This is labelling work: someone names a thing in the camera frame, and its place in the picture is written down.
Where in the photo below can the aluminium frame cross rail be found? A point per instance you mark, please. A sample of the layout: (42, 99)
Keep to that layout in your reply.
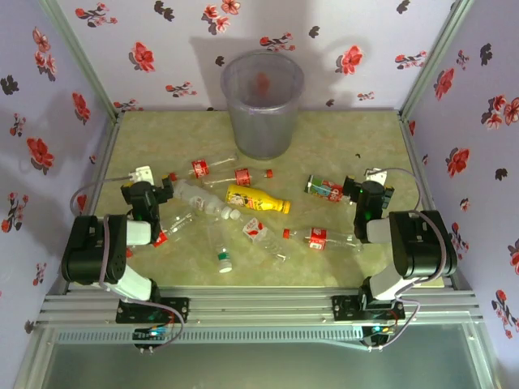
(263, 304)

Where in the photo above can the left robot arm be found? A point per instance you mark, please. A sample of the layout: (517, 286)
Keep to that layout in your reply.
(93, 251)

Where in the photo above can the clear bottle green band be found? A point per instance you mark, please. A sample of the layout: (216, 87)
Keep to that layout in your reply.
(223, 255)

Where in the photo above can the yellow plastic bottle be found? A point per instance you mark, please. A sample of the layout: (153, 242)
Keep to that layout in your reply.
(247, 198)

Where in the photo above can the green and red label bottle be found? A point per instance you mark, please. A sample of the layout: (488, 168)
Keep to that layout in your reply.
(324, 189)

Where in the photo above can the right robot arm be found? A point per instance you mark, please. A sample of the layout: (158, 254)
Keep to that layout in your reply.
(417, 243)

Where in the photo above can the clear bottle white red label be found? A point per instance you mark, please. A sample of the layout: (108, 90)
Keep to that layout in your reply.
(253, 229)

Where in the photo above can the frosted white plastic bottle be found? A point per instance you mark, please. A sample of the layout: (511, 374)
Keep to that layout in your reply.
(190, 196)

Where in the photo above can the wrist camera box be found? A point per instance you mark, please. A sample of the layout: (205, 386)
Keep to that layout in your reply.
(376, 175)
(142, 174)

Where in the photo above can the aluminium frame post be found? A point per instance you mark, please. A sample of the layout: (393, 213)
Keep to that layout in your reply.
(434, 56)
(83, 56)

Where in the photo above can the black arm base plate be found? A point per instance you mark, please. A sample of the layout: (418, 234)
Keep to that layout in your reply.
(178, 310)
(344, 308)

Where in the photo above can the grey metal panel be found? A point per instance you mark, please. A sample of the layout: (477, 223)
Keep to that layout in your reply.
(259, 368)

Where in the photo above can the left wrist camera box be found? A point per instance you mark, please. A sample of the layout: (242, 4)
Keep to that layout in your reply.
(142, 174)

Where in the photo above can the translucent grey plastic bin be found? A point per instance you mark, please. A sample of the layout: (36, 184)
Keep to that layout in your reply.
(263, 129)

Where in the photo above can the small circuit board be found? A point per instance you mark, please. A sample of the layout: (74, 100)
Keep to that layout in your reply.
(379, 329)
(152, 333)

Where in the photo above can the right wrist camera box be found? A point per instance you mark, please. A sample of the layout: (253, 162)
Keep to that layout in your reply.
(376, 175)

